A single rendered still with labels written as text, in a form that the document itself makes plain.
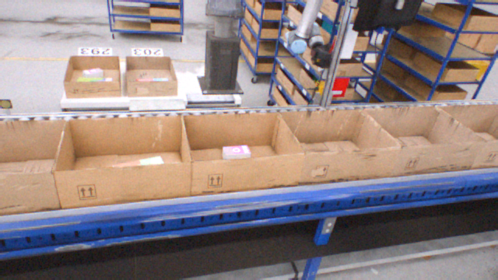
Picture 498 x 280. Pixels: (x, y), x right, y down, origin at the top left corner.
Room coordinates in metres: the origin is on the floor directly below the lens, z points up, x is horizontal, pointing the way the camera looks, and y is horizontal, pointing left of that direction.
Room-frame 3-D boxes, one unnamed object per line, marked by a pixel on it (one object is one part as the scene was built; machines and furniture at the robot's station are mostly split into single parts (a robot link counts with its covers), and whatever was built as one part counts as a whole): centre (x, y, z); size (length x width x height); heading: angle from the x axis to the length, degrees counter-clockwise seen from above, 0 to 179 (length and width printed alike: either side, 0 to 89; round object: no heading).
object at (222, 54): (2.10, 0.21, 0.91); 0.26 x 0.26 x 0.33; 19
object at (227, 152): (1.14, 0.03, 0.91); 0.10 x 0.06 x 0.05; 110
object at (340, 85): (2.06, -0.51, 0.85); 0.16 x 0.01 x 0.13; 109
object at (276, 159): (1.08, 0.02, 0.96); 0.39 x 0.29 x 0.17; 109
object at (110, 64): (1.90, 0.93, 0.80); 0.38 x 0.28 x 0.10; 20
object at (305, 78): (2.74, -0.59, 0.59); 0.40 x 0.30 x 0.10; 17
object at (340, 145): (1.20, -0.35, 0.96); 0.39 x 0.29 x 0.17; 109
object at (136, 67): (2.00, 0.63, 0.80); 0.38 x 0.28 x 0.10; 20
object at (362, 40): (2.74, -0.59, 0.99); 0.40 x 0.30 x 0.10; 16
